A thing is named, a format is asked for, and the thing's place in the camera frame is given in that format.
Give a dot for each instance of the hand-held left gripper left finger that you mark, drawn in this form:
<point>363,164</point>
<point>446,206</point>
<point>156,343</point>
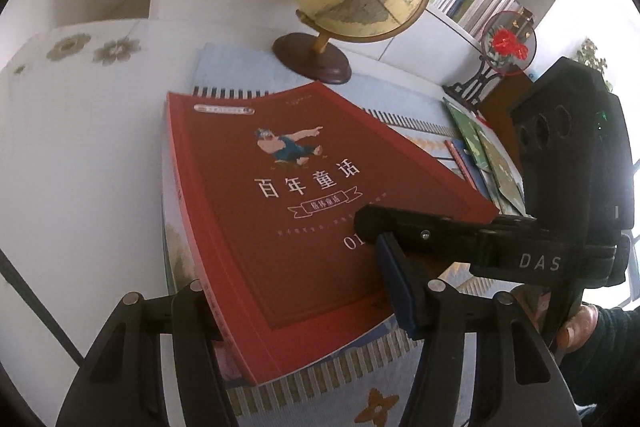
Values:
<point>192,307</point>

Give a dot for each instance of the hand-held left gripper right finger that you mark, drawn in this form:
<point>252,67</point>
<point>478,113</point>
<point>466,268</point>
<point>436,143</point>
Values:
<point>400,292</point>

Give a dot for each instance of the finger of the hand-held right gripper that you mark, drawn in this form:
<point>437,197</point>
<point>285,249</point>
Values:
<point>440,232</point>

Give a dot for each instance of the olive green book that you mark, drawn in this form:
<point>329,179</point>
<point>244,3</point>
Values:
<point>500,167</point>

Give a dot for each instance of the dark green book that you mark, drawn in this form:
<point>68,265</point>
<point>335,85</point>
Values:
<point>467,132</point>

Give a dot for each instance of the red book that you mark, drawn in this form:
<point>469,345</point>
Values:
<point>300,207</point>

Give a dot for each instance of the person's right forearm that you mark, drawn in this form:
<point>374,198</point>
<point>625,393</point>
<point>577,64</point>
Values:
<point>605,357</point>

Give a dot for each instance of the person's right hand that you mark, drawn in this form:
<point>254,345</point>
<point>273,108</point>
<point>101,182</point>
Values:
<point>580,324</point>

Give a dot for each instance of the blue book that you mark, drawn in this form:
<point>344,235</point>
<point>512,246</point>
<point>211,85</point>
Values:
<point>472,177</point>

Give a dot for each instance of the brown wooden cabinet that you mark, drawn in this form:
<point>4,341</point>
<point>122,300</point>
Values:
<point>510,97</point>

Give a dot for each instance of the potted green plant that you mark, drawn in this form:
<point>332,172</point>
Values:
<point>592,57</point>

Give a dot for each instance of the patterned woven mat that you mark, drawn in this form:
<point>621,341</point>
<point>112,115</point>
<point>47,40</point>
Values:
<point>320,387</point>

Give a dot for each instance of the round embroidered fan on stand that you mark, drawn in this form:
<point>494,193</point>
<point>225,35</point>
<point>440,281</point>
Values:
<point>507,42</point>

